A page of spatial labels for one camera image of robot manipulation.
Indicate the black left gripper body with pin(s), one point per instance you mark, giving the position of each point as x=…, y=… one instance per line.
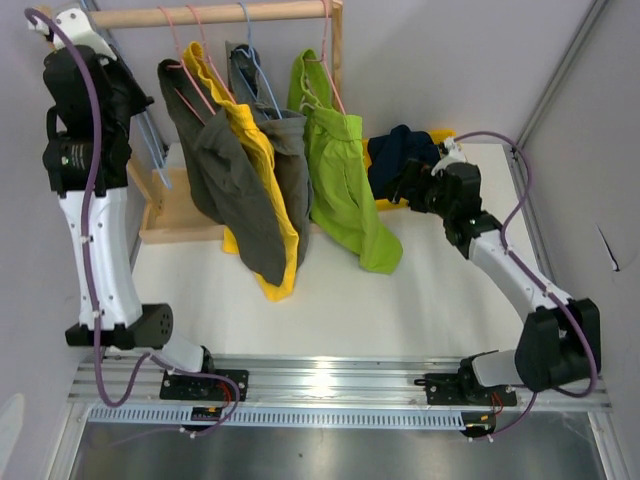
x=128, y=94

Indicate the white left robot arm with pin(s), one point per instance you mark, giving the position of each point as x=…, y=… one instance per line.
x=91, y=184

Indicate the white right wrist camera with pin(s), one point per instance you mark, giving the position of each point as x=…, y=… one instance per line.
x=453, y=154

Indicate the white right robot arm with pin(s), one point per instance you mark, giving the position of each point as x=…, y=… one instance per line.
x=560, y=339

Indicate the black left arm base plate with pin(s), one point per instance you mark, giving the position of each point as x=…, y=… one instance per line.
x=186, y=388

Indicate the dark olive grey shorts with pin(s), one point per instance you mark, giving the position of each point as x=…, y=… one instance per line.
x=206, y=172

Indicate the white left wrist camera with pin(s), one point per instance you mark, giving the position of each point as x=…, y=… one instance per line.
x=76, y=24

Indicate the light grey shorts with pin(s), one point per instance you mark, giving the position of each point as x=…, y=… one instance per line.
x=283, y=128

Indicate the pink hanger of olive shorts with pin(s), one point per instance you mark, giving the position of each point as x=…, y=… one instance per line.
x=182, y=63

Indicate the blue hanger of grey shorts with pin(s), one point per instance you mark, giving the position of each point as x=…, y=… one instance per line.
x=262, y=70

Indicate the yellow shorts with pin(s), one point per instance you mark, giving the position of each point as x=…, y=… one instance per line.
x=257, y=226

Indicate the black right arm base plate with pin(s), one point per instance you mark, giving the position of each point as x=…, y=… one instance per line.
x=455, y=389

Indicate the slotted white cable duct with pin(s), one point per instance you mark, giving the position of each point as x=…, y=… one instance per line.
x=412, y=419

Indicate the pink hanger of yellow shorts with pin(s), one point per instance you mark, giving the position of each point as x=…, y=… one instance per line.
x=209, y=59

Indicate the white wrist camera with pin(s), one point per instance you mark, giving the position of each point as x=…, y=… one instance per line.
x=76, y=24
x=453, y=154

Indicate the aluminium mounting rail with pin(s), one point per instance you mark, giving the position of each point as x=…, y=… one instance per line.
x=320, y=381

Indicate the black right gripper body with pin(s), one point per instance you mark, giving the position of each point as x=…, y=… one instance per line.
x=428, y=197

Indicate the pink hanger of green shorts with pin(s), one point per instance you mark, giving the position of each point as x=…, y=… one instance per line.
x=323, y=59

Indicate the light blue wire hanger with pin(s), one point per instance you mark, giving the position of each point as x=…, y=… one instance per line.
x=157, y=147

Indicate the wooden clothes rack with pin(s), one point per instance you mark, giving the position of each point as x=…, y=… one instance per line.
x=170, y=215

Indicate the lime green shorts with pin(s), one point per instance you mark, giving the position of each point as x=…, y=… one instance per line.
x=343, y=206

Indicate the navy blue shorts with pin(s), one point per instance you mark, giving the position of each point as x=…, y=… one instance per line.
x=389, y=154

